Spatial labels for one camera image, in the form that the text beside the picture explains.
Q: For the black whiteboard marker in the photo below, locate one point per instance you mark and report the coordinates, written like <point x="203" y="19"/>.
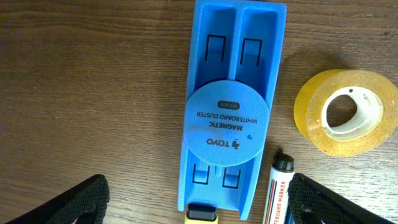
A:
<point x="282" y="172"/>

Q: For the blue whiteboard marker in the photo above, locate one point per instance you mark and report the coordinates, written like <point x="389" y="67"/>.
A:
<point x="289" y="219"/>

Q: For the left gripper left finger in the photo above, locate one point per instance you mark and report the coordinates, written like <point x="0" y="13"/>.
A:
<point x="85" y="203"/>

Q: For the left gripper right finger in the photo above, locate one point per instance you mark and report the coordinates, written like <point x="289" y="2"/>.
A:
<point x="311" y="202"/>

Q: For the blue whiteboard duster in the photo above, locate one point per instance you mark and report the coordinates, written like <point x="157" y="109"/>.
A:
<point x="233" y="67"/>

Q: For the yellow tape roll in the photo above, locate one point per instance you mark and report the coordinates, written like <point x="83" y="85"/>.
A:
<point x="374" y="121"/>

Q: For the yellow highlighter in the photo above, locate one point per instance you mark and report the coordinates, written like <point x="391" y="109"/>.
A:
<point x="201" y="214"/>

